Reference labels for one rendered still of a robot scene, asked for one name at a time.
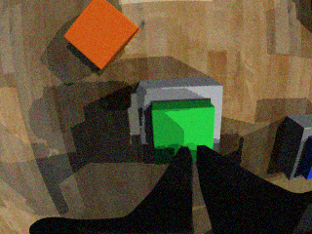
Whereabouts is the green button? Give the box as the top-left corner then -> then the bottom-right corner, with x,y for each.
136,77 -> 223,165

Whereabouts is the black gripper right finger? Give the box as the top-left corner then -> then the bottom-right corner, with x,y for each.
196,145 -> 312,234

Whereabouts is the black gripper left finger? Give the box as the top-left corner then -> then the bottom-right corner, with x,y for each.
30,147 -> 195,234

